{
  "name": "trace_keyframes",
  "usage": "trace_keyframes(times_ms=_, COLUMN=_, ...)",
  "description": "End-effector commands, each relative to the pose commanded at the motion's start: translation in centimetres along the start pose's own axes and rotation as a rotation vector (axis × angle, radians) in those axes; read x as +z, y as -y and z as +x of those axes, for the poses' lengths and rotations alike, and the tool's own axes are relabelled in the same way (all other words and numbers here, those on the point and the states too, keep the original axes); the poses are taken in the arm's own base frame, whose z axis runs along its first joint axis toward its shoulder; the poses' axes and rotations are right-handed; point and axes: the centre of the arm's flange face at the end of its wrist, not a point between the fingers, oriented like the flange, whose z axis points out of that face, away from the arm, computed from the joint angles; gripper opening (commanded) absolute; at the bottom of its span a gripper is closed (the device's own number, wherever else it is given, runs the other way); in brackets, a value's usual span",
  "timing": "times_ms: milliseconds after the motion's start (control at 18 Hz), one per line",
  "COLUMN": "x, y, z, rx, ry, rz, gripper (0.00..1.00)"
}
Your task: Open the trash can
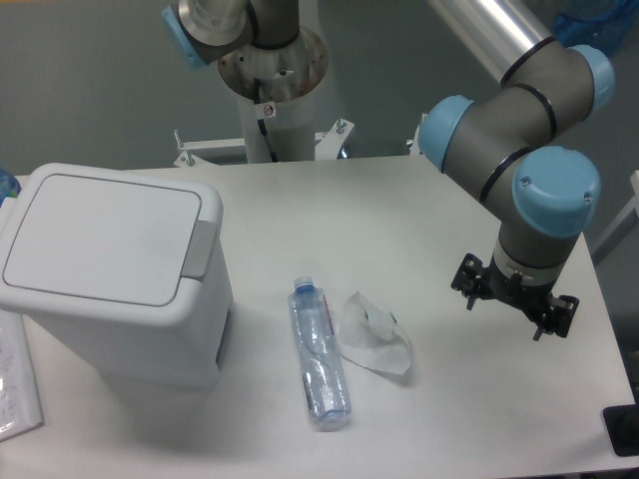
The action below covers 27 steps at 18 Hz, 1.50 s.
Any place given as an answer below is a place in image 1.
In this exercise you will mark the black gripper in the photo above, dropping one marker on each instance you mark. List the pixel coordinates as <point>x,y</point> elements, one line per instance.
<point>551,315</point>

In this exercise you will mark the blue bottle top left edge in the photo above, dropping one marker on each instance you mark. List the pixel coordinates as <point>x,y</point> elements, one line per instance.
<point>10,188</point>

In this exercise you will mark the black device at table edge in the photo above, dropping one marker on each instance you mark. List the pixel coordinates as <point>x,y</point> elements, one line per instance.
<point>621,422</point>

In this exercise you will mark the white frame leg right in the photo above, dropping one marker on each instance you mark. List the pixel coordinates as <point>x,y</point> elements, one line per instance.
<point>619,228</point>

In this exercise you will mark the white push-lid trash can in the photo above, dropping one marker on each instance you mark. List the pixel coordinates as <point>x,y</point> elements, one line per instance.
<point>126,270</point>

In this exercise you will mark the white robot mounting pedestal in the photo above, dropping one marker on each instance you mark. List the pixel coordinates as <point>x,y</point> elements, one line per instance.
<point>275,92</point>

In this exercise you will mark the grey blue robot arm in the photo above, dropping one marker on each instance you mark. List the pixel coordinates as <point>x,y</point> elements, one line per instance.
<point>501,152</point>

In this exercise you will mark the blue water jug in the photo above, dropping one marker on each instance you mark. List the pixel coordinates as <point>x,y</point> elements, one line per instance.
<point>600,24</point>

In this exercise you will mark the crumpled white plastic wrapper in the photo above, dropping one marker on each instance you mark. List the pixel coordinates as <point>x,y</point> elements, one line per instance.
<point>370,337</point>

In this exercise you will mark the crushed clear plastic bottle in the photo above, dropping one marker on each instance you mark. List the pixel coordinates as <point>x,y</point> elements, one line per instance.
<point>322,372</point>

